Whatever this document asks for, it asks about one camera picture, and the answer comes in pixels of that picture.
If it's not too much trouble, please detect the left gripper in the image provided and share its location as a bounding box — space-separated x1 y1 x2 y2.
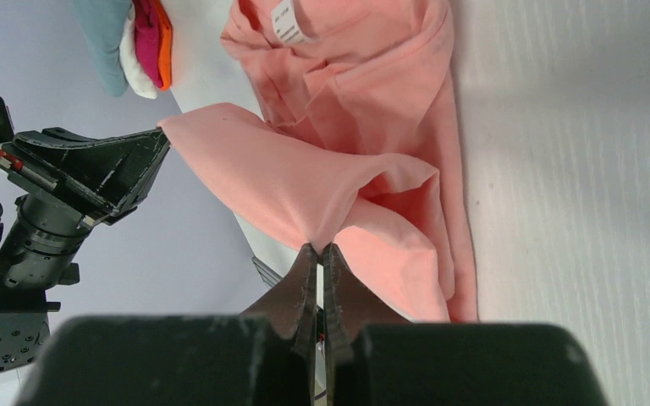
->
0 127 170 228

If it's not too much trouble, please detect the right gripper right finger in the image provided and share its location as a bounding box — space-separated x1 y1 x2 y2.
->
322 244 607 405

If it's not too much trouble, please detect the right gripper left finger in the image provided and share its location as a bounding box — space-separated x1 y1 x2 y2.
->
16 244 318 405

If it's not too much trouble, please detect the salmon pink t-shirt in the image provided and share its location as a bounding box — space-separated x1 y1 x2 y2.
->
161 1 477 322

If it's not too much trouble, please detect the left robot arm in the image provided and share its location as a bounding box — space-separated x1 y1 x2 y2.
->
0 128 170 405

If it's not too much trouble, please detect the folded white t-shirt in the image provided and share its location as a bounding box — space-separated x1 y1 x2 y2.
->
118 13 157 100

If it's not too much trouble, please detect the folded orange t-shirt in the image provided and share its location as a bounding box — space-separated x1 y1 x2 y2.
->
152 0 174 91

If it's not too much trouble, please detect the folded blue-grey t-shirt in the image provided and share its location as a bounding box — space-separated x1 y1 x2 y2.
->
70 0 132 97

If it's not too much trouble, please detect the folded magenta t-shirt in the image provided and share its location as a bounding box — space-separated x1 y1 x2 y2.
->
133 0 163 89

